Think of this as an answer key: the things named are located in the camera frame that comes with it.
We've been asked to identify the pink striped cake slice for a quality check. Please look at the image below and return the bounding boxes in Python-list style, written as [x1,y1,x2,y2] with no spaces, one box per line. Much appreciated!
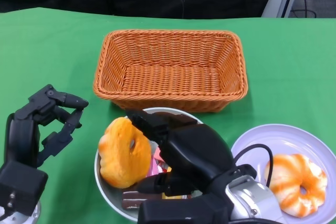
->
[148,161,173,176]

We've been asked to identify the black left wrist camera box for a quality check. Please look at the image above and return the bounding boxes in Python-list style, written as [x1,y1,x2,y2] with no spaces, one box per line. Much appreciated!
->
[0,161,49,218]

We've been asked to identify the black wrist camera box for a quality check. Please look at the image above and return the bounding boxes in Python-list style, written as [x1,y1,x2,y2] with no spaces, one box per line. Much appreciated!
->
[137,194,234,224]
[0,161,49,218]

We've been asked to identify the chocolate layered cake slice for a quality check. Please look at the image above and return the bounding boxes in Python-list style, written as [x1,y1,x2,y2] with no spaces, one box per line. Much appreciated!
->
[122,191,158,210]

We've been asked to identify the pale lavender round plate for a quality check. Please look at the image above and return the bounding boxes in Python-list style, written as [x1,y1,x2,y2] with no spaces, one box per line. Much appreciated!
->
[230,124,336,222]

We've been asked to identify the grey round bowl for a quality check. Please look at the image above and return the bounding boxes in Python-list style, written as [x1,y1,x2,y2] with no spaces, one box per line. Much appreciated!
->
[93,107,205,222]

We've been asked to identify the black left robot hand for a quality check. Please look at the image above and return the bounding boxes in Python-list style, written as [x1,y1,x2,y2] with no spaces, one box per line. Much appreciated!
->
[4,84,89,168]

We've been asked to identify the yellow cake slice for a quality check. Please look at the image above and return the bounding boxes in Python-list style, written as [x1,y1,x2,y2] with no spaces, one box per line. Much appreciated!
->
[161,192,192,200]

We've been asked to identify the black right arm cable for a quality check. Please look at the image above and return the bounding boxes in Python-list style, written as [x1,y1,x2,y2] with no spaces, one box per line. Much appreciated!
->
[233,144,274,185]

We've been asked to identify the orange wicker basket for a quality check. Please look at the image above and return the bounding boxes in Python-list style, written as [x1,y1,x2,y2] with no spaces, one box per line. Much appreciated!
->
[92,29,249,113]

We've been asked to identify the orange ring bread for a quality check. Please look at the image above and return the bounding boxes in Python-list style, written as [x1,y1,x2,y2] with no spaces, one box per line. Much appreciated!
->
[264,153,328,218]
[98,117,152,189]

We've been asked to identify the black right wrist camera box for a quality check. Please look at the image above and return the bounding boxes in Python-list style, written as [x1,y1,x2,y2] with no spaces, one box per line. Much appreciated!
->
[137,194,234,224]

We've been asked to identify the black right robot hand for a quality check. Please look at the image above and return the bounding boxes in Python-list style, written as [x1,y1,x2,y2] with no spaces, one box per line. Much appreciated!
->
[125,108,237,196]

